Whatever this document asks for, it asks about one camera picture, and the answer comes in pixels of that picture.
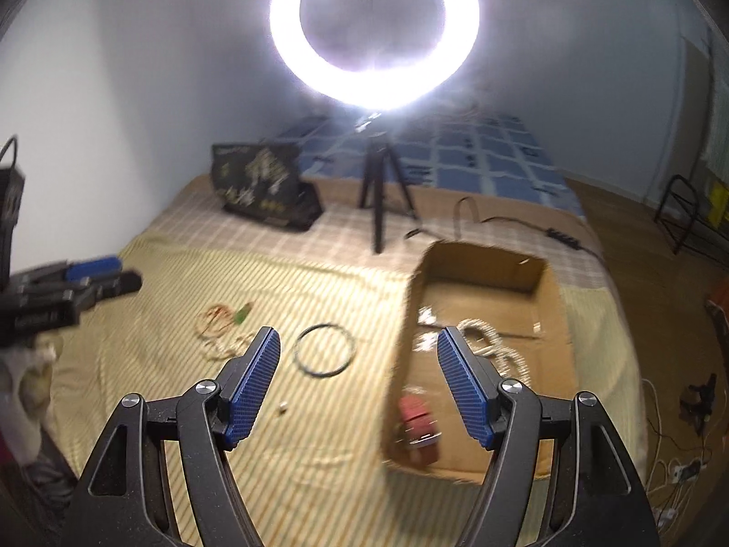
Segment yellow striped blanket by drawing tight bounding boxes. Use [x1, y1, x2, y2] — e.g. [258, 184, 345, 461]
[34, 239, 650, 547]

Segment red string bracelet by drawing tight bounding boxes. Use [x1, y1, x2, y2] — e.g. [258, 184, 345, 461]
[196, 303, 254, 337]

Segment black metal clothes rack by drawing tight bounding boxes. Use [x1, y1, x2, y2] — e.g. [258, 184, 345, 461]
[654, 175, 729, 266]

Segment cardboard box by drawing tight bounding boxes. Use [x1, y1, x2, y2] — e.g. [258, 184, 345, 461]
[380, 241, 575, 485]

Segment black printed bag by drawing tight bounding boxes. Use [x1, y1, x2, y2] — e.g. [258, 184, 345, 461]
[212, 139, 324, 232]

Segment blue patterned blanket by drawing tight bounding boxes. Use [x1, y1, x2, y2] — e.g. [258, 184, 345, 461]
[273, 111, 587, 223]

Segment thin black bangle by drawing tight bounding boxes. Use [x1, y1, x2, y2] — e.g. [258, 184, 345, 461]
[294, 324, 354, 380]

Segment black tool on floor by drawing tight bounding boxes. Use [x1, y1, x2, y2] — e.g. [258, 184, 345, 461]
[680, 373, 719, 428]

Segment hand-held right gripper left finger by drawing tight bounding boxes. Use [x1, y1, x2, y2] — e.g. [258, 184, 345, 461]
[71, 326, 282, 547]

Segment black tripod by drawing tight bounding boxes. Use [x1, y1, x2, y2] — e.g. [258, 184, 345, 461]
[356, 114, 419, 254]

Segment small silver jewelry piece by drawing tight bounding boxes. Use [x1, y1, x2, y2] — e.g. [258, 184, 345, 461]
[416, 308, 445, 354]

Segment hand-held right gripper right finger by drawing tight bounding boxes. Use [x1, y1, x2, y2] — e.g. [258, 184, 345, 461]
[436, 326, 662, 547]

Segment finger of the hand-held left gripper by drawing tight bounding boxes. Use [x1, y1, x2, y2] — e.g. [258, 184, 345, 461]
[62, 271, 143, 311]
[17, 256, 122, 289]

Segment red leather watch strap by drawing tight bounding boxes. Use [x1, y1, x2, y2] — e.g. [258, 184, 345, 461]
[395, 396, 442, 468]

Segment white power strip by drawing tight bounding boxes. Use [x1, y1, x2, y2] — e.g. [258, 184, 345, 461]
[666, 459, 704, 482]

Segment white floor cables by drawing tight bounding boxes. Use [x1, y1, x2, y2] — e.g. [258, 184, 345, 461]
[641, 379, 707, 528]

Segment white cloth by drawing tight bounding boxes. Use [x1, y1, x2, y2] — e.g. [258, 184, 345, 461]
[0, 336, 63, 465]

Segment beige plaid sheet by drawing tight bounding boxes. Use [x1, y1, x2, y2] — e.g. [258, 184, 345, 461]
[119, 174, 605, 297]

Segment beige bead bracelet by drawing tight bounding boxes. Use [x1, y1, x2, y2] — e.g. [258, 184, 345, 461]
[196, 325, 252, 361]

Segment white ring light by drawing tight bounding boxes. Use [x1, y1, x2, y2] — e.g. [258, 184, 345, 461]
[269, 0, 480, 110]

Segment white bead bracelet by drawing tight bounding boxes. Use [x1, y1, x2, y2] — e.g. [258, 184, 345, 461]
[484, 345, 532, 384]
[456, 319, 508, 357]

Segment black cable with switch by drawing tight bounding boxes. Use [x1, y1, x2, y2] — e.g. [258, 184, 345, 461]
[404, 196, 605, 263]

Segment orange covered bench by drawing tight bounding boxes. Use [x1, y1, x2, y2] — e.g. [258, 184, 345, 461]
[703, 288, 729, 348]

